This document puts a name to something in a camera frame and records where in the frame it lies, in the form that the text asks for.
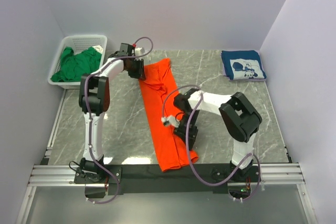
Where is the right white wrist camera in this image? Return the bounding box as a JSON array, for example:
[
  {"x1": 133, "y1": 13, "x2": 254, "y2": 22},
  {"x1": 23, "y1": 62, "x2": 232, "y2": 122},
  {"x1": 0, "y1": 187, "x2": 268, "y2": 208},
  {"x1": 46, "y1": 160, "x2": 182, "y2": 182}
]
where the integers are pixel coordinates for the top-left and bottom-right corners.
[{"x1": 161, "y1": 115, "x2": 180, "y2": 127}]

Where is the white garment in basket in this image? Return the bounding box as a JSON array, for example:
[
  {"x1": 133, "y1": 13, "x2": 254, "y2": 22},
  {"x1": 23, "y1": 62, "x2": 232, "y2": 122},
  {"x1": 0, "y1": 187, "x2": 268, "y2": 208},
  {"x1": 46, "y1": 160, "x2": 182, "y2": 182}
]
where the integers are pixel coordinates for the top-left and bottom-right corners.
[{"x1": 93, "y1": 45, "x2": 103, "y2": 54}]

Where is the green t shirt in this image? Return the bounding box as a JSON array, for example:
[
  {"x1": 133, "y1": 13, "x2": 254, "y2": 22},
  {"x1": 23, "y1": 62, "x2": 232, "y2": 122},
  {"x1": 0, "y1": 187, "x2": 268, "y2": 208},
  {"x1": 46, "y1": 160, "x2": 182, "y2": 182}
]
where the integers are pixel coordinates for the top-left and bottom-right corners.
[{"x1": 50, "y1": 47, "x2": 102, "y2": 82}]

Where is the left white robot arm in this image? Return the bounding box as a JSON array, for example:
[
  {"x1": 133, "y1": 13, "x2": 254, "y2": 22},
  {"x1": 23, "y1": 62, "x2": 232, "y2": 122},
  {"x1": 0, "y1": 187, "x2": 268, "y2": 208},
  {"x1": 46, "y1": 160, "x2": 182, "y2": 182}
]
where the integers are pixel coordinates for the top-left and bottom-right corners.
[{"x1": 78, "y1": 43, "x2": 145, "y2": 183}]

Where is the folded blue printed t shirt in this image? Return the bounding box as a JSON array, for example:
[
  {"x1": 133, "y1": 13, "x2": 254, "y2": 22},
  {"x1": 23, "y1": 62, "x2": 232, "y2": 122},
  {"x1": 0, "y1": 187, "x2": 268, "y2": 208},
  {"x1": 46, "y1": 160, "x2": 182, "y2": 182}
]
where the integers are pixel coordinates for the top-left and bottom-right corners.
[{"x1": 221, "y1": 50, "x2": 267, "y2": 81}]

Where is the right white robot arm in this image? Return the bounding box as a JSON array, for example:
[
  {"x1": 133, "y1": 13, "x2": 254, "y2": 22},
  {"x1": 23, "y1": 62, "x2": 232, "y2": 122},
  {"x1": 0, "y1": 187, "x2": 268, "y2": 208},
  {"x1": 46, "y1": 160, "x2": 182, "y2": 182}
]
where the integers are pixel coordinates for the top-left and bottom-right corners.
[{"x1": 172, "y1": 88, "x2": 262, "y2": 182}]

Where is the white plastic laundry basket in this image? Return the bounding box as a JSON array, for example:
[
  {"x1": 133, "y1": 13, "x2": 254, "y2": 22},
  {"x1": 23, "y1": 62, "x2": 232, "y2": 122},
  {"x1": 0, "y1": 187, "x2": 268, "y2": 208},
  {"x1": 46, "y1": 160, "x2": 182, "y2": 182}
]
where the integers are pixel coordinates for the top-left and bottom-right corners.
[{"x1": 48, "y1": 35, "x2": 107, "y2": 89}]

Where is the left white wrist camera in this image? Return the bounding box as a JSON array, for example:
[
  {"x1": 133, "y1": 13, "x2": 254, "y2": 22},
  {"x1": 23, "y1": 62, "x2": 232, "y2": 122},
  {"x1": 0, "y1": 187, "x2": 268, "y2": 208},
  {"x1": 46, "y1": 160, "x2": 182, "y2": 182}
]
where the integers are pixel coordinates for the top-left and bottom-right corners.
[{"x1": 132, "y1": 44, "x2": 145, "y2": 56}]

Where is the orange t shirt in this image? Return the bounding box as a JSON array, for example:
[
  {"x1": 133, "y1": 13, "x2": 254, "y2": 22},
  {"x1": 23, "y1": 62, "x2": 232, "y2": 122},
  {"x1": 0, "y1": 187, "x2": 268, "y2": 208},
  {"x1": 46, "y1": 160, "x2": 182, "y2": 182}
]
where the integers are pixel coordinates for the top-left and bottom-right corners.
[{"x1": 138, "y1": 57, "x2": 200, "y2": 173}]

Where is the aluminium frame rail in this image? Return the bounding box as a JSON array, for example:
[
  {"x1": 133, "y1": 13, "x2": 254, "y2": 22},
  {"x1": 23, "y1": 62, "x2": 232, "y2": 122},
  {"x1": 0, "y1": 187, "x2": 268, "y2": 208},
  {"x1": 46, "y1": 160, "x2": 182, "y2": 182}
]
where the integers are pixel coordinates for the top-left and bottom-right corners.
[{"x1": 15, "y1": 98, "x2": 318, "y2": 224}]

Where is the black base crossbeam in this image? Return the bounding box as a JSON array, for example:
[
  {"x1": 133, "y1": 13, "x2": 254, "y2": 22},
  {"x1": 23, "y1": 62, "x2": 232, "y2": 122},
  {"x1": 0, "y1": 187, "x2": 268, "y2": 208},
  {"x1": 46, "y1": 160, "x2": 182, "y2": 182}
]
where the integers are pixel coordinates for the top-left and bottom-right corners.
[{"x1": 74, "y1": 163, "x2": 258, "y2": 198}]

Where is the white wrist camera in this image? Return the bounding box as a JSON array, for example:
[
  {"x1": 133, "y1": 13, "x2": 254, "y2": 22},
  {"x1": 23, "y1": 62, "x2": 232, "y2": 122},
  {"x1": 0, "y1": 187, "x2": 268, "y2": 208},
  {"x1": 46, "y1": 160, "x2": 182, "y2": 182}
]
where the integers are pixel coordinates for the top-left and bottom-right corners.
[
  {"x1": 132, "y1": 44, "x2": 145, "y2": 56},
  {"x1": 161, "y1": 115, "x2": 180, "y2": 127}
]

